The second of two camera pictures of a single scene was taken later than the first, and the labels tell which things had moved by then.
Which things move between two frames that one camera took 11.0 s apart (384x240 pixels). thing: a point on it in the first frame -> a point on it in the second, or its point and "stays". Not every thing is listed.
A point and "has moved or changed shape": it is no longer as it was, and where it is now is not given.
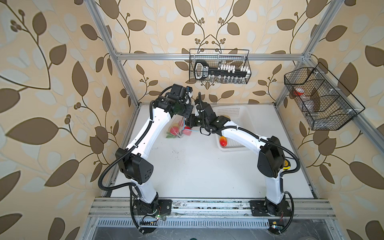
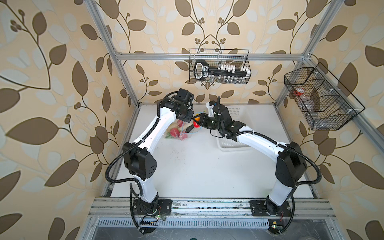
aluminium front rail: x=110 y=207 stays
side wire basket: x=327 y=104 stays
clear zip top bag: x=176 y=129 stays
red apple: x=187 y=130 -> x=182 y=136
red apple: x=174 y=130 stays
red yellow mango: x=223 y=141 has moved or changed shape
